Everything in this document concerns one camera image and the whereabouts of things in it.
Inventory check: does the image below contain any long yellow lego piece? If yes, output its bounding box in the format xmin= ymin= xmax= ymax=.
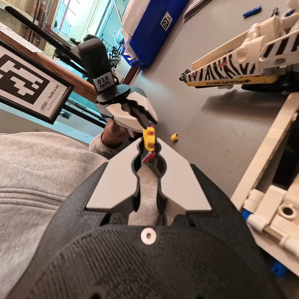
xmin=142 ymin=126 xmax=156 ymax=151

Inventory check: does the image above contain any blue plastic bin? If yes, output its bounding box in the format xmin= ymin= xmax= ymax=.
xmin=121 ymin=0 xmax=189 ymax=68

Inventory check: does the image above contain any blue lego pin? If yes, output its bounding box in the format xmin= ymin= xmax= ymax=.
xmin=242 ymin=7 xmax=262 ymax=19

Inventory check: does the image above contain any black metal pole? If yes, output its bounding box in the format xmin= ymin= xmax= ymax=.
xmin=3 ymin=6 xmax=84 ymax=56

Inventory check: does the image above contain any white printed paper sheet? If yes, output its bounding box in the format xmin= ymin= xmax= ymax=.
xmin=0 ymin=22 xmax=45 ymax=53

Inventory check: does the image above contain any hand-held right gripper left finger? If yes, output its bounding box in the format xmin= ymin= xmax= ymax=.
xmin=85 ymin=137 xmax=143 ymax=214

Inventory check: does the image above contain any zebra striped lego helicopter model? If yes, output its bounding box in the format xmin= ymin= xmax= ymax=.
xmin=179 ymin=0 xmax=299 ymax=281

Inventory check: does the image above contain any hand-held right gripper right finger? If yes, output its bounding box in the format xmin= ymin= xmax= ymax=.
xmin=154 ymin=137 xmax=213 ymax=226

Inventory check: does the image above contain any person's left forearm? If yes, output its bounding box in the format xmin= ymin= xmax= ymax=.
xmin=89 ymin=131 xmax=117 ymax=161

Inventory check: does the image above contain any black framed paper sign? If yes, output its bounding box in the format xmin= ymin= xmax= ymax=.
xmin=0 ymin=38 xmax=75 ymax=125

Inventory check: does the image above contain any person's left hand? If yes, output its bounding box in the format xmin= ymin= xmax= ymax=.
xmin=101 ymin=119 xmax=141 ymax=147

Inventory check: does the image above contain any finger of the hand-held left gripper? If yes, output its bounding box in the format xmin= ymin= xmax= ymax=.
xmin=106 ymin=103 xmax=150 ymax=129
xmin=126 ymin=92 xmax=158 ymax=125

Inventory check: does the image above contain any lego instruction booklet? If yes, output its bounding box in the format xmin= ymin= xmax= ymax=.
xmin=183 ymin=0 xmax=214 ymax=24

